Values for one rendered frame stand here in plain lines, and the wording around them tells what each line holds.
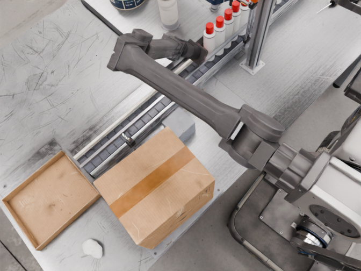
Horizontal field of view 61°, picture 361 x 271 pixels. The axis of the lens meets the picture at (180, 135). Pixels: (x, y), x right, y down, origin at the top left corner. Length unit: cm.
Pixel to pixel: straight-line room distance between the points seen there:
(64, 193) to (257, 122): 94
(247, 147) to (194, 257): 147
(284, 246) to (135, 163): 111
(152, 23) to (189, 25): 18
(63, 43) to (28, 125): 47
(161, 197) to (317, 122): 165
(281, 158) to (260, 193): 127
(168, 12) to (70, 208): 94
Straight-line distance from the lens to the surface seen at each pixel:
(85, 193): 132
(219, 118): 64
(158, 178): 96
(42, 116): 154
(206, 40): 133
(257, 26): 130
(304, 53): 159
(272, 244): 184
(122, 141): 130
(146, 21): 163
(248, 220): 183
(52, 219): 135
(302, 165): 60
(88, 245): 125
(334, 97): 253
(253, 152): 63
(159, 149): 99
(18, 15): 336
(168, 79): 67
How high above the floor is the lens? 204
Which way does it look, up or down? 66 degrees down
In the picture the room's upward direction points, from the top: 11 degrees counter-clockwise
